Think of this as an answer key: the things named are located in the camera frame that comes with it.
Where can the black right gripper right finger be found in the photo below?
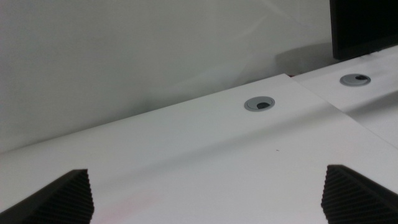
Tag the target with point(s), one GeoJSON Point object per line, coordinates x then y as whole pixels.
{"type": "Point", "coordinates": [357, 199]}

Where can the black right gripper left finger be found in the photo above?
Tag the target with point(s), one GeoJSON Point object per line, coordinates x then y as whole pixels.
{"type": "Point", "coordinates": [59, 202]}

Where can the adjacent white table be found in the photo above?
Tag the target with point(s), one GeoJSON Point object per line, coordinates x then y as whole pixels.
{"type": "Point", "coordinates": [367, 102]}

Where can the white curtain backdrop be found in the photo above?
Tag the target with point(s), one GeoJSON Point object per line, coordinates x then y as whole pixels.
{"type": "Point", "coordinates": [124, 56]}

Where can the black monitor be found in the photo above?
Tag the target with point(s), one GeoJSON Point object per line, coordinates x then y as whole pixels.
{"type": "Point", "coordinates": [363, 25]}

